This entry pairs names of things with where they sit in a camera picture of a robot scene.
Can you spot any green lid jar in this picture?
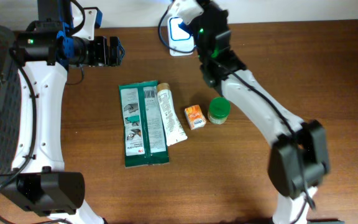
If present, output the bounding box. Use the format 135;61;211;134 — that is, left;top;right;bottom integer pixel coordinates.
208;97;231;124

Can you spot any green wipes packet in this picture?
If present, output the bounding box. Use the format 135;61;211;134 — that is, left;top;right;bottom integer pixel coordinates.
119;80;169;168

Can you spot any orange tissue pack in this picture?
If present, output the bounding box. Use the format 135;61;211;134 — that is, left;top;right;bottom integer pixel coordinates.
184;105;206;130

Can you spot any white cream tube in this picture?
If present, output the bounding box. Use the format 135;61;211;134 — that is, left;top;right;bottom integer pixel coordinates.
157;83;188;146

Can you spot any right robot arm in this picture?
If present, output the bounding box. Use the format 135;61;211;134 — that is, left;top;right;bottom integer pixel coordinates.
168;0;331;223

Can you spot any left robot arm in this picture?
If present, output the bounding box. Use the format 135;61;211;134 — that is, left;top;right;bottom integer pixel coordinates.
0;1;125;223

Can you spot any white barcode scanner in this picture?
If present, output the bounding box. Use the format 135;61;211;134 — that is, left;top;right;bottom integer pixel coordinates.
167;17;194;57

